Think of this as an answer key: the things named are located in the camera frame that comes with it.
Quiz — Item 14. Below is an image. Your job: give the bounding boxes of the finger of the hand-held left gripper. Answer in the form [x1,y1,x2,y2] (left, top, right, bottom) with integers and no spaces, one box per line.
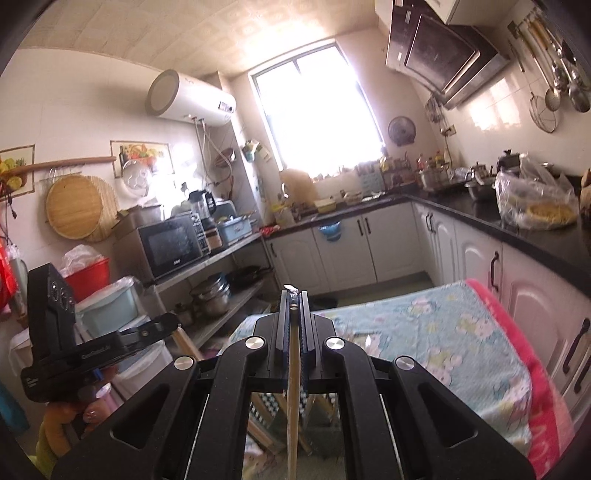
[117,312,182,358]

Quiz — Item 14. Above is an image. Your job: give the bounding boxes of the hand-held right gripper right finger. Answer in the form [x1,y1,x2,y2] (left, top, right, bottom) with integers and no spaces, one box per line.
[297,290,537,480]

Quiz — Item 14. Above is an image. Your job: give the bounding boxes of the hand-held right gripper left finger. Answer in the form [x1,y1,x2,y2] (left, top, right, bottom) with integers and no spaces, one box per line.
[50,290,293,480]

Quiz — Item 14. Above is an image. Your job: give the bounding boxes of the person's left forearm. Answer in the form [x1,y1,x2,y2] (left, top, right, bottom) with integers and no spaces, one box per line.
[25,429,70,478]

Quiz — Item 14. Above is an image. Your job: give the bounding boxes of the person's left hand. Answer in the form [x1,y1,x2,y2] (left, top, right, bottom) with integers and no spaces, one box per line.
[43,396,123,459]

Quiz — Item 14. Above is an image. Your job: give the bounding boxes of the pastel green storage bin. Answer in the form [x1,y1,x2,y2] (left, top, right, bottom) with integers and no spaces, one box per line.
[76,276,141,337]

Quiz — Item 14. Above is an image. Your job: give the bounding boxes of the metal shelf rack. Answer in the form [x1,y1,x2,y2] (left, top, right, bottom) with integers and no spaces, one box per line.
[152,231,280,352]

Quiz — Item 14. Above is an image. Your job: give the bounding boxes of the red plastic basin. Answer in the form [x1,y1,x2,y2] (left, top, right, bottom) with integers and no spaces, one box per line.
[62,258,112,303]

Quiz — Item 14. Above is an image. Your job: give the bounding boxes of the red plastic bag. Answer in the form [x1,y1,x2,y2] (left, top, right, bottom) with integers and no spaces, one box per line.
[0,235,19,315]

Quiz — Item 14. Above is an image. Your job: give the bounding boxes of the stacked steel pots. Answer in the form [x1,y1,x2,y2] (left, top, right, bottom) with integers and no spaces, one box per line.
[191,274,232,317]

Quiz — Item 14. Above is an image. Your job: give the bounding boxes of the white plastic bag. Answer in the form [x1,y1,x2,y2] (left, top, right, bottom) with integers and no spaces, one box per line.
[62,244,105,273]

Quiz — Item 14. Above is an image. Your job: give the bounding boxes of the black frying pan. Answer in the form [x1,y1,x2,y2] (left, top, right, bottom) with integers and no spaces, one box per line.
[226,265,273,287]

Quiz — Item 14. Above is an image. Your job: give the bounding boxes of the microwave oven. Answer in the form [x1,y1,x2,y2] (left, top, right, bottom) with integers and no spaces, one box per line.
[139,212,206,282]

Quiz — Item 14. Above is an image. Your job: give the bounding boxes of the printed cartoon blanket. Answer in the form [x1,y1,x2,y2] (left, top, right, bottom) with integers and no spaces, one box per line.
[235,279,532,457]

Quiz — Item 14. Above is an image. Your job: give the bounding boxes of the cardboard box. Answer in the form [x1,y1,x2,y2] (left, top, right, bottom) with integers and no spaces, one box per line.
[115,205,164,241]

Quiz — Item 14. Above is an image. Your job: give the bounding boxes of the round bamboo sieve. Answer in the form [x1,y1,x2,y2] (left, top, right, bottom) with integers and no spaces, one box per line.
[83,174,120,243]

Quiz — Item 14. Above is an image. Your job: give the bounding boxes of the round wooden cutting boards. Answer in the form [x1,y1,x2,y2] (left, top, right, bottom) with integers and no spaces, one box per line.
[46,174,103,239]

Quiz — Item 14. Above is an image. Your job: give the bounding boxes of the light blue bread box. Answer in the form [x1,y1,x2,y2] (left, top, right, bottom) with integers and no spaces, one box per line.
[217,217,254,246]

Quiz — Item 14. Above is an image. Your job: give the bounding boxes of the blender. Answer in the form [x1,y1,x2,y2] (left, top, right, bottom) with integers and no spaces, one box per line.
[187,189,222,252]

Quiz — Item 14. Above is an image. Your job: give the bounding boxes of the white base cabinets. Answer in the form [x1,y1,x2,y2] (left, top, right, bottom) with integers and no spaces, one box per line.
[265,200,591,416]

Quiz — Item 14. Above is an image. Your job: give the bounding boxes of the white round fan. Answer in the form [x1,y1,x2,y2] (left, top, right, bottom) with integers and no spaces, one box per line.
[121,157,155,197]

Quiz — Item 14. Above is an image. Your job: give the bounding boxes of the wooden cutting board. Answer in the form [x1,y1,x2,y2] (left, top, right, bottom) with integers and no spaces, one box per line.
[279,168,317,199]

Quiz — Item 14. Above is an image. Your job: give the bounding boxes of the wooden rolling pin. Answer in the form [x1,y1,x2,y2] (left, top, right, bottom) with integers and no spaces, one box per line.
[7,156,117,178]

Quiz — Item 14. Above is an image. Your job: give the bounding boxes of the teal knife block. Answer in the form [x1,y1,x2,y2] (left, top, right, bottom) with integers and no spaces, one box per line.
[355,161,384,195]

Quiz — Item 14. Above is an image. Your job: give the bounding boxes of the steel stockpot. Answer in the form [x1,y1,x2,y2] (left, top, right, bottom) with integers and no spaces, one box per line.
[419,168,451,190]

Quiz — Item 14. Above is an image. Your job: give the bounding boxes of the white water heater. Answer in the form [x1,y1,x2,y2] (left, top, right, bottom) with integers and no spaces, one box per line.
[147,69,237,124]

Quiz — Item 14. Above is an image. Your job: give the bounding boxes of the window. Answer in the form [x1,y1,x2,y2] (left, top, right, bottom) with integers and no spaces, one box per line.
[249,41,384,178]

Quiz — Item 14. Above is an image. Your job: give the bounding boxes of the clear plastic food bag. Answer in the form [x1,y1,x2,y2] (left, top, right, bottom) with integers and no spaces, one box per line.
[495,154,580,230]

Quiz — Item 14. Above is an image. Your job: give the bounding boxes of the black kettle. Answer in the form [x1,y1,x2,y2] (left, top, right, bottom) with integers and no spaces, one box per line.
[498,150,522,174]

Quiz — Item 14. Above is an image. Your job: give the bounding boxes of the black range hood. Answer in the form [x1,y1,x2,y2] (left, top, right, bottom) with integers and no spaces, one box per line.
[374,0,511,109]

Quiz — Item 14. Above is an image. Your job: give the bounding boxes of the row of hanging kitchen ladles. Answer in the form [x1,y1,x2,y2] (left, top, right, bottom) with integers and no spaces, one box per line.
[508,4,591,114]

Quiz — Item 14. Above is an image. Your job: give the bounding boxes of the fruit picture wall tile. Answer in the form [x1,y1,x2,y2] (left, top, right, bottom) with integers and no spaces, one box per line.
[110,141,175,178]
[0,145,37,197]

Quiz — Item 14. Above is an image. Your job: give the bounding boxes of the small black wall fan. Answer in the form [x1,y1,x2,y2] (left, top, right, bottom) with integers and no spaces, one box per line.
[388,115,417,146]

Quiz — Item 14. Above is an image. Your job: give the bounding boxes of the wire mesh strainer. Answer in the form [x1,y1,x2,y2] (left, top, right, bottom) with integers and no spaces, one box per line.
[529,92,559,134]

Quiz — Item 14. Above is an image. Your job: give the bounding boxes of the white wall cabinet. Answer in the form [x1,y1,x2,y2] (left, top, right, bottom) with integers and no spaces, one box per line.
[425,0,536,26]

